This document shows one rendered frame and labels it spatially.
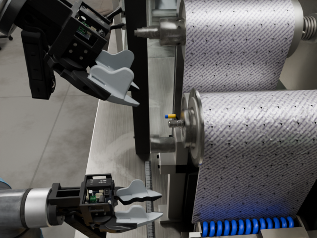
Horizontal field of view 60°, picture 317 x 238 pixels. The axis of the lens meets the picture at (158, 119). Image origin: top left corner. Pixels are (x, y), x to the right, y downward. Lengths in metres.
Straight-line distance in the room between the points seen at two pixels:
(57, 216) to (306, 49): 0.71
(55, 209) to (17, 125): 2.19
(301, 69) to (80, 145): 1.85
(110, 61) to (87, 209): 0.27
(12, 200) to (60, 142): 1.83
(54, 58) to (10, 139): 2.23
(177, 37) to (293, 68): 0.37
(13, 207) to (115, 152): 0.46
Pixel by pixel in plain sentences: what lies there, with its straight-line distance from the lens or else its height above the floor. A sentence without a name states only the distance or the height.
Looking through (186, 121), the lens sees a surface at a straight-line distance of 0.48.
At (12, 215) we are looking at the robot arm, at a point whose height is 1.13.
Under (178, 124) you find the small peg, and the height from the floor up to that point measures 1.27.
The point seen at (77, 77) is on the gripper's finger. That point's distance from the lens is 0.39.
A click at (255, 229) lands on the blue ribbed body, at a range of 0.66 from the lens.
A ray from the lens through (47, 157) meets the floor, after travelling 2.33.
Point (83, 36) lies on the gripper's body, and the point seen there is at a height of 1.45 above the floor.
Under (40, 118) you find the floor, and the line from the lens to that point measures 2.73.
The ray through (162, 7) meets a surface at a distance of 1.42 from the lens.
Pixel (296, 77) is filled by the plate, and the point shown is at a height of 1.20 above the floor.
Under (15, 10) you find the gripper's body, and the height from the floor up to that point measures 1.48.
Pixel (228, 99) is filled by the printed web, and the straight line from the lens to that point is 0.49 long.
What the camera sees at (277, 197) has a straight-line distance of 0.64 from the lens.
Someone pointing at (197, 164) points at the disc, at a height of 1.22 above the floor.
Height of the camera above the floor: 1.59
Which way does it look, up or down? 40 degrees down
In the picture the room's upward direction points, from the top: straight up
